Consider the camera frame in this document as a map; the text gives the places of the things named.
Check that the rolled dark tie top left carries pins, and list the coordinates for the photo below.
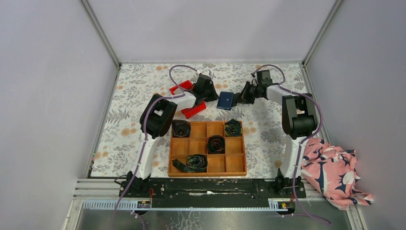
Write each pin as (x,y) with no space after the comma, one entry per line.
(181,129)

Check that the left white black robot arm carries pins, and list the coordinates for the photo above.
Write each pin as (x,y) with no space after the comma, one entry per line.
(157,117)

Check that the pink floral cloth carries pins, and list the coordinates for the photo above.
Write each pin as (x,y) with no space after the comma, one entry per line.
(331,170)

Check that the wooden compartment tray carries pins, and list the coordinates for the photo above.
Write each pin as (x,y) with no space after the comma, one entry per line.
(232,163)

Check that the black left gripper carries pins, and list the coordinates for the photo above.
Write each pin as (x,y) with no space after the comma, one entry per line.
(208,94)

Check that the rolled dark tie centre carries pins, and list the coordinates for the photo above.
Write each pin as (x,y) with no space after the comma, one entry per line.
(216,145)

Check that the red plastic bin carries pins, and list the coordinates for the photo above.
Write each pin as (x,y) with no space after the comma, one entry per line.
(186,104)

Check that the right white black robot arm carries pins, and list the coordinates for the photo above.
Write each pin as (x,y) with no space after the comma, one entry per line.
(299,120)

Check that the rolled green tie bottom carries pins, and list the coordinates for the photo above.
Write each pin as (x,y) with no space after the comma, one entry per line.
(196,163)

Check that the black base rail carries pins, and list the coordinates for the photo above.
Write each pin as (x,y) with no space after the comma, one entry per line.
(177,193)

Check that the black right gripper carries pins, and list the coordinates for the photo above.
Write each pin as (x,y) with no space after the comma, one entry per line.
(243,97)

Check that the rolled dark tie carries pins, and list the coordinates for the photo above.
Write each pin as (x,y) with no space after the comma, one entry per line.
(181,129)
(216,145)

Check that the navy blue card holder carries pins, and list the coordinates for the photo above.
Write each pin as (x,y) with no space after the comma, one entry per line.
(225,101)

